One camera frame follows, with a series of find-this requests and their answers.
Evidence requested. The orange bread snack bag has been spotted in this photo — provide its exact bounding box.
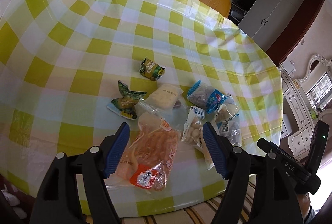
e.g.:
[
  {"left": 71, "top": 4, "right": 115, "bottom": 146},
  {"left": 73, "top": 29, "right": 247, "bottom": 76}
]
[{"left": 115, "top": 111, "right": 180, "bottom": 191}]

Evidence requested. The small green yellow packet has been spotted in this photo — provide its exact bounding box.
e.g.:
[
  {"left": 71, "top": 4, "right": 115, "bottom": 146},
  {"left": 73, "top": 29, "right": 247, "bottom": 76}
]
[{"left": 140, "top": 58, "right": 165, "bottom": 81}]

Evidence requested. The blue pink cartoon packet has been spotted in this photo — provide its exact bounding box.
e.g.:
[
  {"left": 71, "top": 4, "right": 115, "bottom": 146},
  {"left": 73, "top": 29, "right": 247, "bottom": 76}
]
[{"left": 205, "top": 89, "right": 227, "bottom": 114}]

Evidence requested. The white green snack packet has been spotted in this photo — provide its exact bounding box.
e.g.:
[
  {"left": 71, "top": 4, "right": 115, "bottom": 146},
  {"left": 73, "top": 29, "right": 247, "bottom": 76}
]
[{"left": 218, "top": 117, "right": 241, "bottom": 147}]

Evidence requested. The white biscuit snack bag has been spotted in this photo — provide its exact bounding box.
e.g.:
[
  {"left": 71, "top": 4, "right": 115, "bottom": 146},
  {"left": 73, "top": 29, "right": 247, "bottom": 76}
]
[{"left": 181, "top": 106, "right": 205, "bottom": 150}]

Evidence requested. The green checkered tablecloth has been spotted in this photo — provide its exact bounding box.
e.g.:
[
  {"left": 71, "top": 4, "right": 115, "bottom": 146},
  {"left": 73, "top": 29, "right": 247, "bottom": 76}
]
[{"left": 0, "top": 0, "right": 284, "bottom": 218}]

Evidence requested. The person right hand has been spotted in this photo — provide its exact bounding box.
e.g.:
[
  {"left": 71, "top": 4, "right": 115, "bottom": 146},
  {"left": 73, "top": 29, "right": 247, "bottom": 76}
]
[{"left": 297, "top": 193, "right": 311, "bottom": 219}]

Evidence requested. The blue edged clear snack bag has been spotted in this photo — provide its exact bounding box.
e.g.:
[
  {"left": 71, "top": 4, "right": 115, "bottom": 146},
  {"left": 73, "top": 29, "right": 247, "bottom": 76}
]
[{"left": 187, "top": 80, "right": 215, "bottom": 109}]

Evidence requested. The brown bar clear packet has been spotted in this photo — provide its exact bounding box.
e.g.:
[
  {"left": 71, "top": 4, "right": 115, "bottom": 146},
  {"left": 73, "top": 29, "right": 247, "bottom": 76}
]
[{"left": 173, "top": 100, "right": 182, "bottom": 109}]

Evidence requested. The round cracker clear packet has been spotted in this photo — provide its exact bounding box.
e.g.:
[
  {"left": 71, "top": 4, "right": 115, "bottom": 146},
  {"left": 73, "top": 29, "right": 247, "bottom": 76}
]
[{"left": 145, "top": 84, "right": 183, "bottom": 112}]

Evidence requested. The white slatted stool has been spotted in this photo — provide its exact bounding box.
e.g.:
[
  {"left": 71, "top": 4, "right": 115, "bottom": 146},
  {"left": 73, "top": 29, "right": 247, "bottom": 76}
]
[{"left": 280, "top": 113, "right": 292, "bottom": 139}]

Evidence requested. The ornate white mirror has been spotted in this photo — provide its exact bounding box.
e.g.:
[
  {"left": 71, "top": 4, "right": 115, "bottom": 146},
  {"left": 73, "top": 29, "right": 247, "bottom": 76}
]
[{"left": 297, "top": 54, "right": 331, "bottom": 111}]

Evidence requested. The white ornate dressing table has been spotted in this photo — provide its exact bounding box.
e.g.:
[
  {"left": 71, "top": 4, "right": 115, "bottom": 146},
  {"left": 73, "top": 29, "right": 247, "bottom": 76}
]
[{"left": 278, "top": 61, "right": 331, "bottom": 163}]

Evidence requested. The striped beige cushion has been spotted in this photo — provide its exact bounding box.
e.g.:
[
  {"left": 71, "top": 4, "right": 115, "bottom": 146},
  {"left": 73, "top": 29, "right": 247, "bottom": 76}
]
[{"left": 120, "top": 175, "right": 256, "bottom": 224}]

